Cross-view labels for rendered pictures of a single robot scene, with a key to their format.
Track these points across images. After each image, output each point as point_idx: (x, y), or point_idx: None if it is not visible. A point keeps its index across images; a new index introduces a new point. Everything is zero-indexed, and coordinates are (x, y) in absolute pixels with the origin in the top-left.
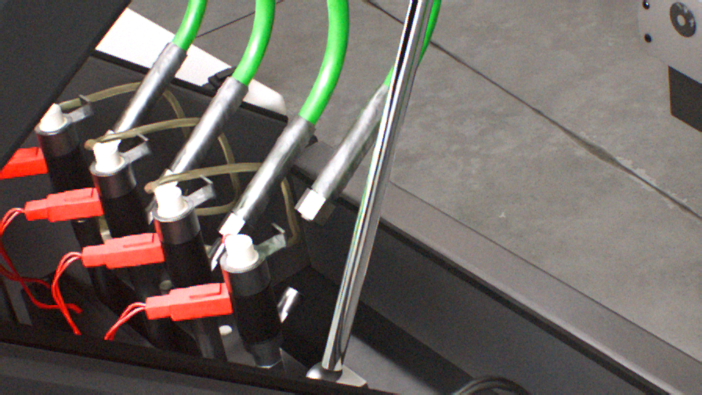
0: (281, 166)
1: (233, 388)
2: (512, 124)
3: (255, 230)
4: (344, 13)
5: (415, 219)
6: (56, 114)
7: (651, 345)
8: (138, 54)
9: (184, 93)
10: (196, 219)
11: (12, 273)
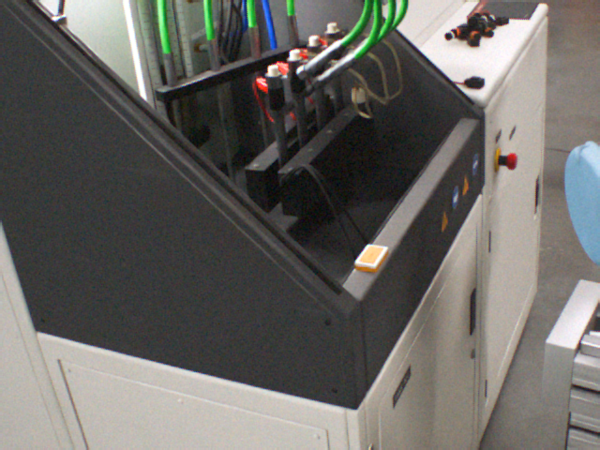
0: (337, 67)
1: None
2: None
3: (439, 141)
4: (376, 19)
5: (444, 152)
6: (330, 26)
7: (406, 219)
8: (483, 65)
9: (419, 61)
10: (297, 66)
11: (332, 91)
